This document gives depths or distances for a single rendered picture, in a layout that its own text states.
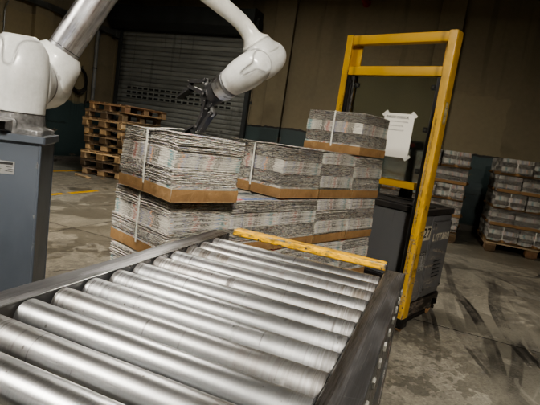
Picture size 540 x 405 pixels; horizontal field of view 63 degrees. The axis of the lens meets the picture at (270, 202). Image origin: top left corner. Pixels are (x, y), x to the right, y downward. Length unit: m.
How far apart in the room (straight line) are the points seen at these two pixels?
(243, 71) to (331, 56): 7.44
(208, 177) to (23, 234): 0.59
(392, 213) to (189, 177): 1.83
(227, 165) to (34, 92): 0.64
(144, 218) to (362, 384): 1.22
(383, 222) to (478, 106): 5.55
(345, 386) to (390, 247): 2.51
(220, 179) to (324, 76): 7.28
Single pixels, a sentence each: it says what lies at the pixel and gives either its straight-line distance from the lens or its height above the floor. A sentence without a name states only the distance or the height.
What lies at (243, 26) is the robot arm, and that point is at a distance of 1.55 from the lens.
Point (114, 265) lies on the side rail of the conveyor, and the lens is 0.91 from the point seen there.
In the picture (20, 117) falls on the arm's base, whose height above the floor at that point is 1.04.
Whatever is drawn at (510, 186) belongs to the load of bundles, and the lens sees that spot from 6.70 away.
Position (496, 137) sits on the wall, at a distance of 8.38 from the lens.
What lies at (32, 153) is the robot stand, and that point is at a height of 0.95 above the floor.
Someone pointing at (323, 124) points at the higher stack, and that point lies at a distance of 2.53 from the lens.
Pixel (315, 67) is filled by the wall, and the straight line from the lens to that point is 8.84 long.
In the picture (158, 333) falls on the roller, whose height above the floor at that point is 0.79.
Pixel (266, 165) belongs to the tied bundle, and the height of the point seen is 0.97.
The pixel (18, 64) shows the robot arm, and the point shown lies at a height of 1.18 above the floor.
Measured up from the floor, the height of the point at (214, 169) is 0.95.
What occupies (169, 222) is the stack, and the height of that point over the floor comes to 0.76.
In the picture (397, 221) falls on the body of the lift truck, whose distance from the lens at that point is 3.03.
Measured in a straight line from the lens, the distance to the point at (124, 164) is 1.74.
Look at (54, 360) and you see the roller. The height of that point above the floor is 0.79.
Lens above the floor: 1.08
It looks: 8 degrees down
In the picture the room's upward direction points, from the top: 8 degrees clockwise
